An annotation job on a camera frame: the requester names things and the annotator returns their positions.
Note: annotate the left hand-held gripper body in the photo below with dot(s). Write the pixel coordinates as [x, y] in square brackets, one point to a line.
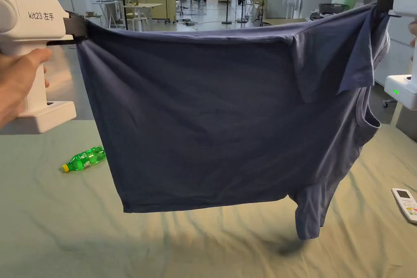
[29, 14]

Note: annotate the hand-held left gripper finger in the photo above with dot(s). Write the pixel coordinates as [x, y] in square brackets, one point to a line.
[65, 42]

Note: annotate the dark blue shirt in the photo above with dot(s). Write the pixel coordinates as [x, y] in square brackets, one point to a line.
[208, 112]

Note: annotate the person's right hand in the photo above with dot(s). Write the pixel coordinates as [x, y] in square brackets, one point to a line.
[413, 32]

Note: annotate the person's left hand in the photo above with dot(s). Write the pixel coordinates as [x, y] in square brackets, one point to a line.
[19, 76]

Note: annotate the white desk with laptop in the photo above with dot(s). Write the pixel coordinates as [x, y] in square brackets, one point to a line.
[106, 4]

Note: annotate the black round basket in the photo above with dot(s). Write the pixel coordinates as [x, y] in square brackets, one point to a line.
[332, 8]

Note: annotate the white standing fan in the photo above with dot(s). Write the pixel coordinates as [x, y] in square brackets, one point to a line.
[289, 3]

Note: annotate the green plastic bottle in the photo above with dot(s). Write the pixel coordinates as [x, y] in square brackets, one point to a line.
[85, 158]

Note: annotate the bed with pale green sheet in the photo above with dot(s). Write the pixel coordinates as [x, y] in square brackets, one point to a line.
[97, 226]

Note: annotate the white remote control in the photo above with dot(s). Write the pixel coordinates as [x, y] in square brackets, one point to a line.
[407, 203]

